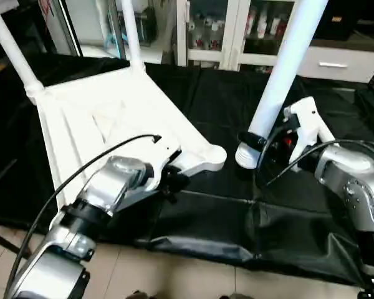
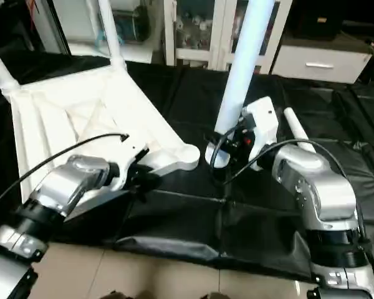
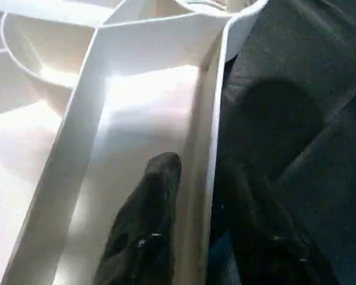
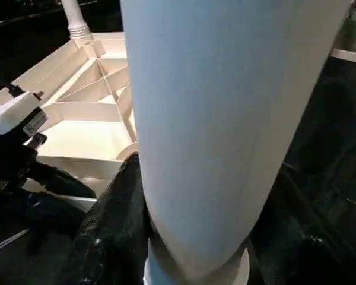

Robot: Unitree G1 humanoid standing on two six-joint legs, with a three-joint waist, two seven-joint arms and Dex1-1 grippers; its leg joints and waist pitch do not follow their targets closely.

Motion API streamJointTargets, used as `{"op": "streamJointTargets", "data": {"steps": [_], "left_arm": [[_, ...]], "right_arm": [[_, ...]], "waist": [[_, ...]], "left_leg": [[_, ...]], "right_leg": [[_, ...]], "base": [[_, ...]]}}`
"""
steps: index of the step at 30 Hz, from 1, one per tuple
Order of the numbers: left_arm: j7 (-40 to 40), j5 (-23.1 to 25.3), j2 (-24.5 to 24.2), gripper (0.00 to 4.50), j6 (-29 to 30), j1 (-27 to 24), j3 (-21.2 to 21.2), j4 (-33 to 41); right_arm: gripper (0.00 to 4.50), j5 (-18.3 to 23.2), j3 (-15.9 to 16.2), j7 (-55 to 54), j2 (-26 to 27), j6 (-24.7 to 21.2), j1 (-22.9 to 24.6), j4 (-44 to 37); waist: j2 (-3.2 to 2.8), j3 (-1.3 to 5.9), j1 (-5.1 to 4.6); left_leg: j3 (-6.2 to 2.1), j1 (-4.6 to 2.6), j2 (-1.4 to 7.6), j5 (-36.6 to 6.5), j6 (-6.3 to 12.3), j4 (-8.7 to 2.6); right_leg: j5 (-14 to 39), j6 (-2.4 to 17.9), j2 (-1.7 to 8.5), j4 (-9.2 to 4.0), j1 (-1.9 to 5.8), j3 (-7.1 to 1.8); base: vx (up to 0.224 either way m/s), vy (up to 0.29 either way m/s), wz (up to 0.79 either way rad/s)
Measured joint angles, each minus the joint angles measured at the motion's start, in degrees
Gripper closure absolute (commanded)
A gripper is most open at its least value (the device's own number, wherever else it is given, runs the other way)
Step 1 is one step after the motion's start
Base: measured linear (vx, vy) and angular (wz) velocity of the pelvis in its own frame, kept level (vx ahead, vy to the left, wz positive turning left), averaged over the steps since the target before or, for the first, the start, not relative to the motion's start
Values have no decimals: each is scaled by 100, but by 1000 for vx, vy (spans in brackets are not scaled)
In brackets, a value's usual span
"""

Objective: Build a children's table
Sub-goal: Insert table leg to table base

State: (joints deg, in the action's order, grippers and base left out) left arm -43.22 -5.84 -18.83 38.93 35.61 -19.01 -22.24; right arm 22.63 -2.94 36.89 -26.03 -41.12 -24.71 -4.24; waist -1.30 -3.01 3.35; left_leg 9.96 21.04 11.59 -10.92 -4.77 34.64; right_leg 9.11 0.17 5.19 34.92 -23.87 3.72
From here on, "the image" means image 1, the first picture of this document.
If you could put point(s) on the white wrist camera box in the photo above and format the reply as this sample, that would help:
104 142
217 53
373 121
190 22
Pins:
165 159
308 121

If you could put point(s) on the white plastic table top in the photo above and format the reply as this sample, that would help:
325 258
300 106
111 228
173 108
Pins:
93 124

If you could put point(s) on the white drawer unit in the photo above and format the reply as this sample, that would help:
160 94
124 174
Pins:
343 65

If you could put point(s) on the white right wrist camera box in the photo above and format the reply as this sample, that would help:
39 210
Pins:
308 121

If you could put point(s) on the white glass door cabinet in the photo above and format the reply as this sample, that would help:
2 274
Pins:
218 31

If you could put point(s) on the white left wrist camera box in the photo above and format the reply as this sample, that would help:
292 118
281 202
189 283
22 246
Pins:
165 159

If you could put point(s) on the black table mat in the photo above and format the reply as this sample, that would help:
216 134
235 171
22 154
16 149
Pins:
206 230

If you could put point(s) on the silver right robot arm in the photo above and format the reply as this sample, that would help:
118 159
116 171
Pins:
355 180

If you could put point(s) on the black metal workbench leg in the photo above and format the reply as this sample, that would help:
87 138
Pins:
6 242

